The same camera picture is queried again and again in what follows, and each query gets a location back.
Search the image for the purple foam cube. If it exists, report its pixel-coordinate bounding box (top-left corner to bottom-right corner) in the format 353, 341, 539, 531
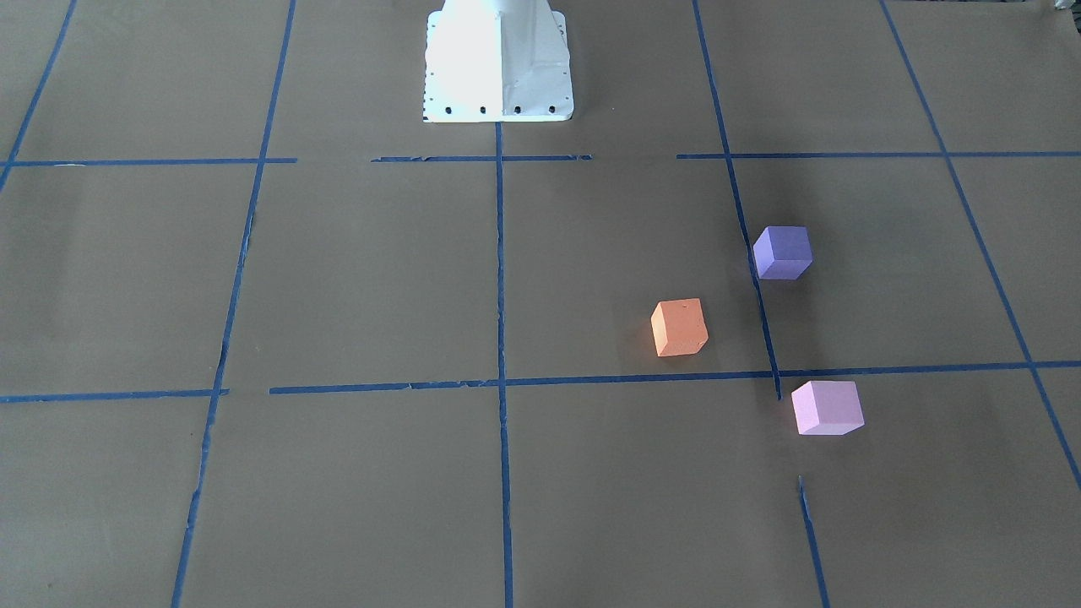
752, 225, 814, 280

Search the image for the orange foam cube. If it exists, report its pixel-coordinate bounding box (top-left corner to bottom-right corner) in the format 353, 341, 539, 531
651, 299, 709, 357

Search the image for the pink foam cube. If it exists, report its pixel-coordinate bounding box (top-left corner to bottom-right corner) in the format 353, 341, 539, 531
791, 380, 866, 436

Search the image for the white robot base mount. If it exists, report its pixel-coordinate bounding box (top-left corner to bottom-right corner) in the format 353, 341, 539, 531
422, 1, 575, 123

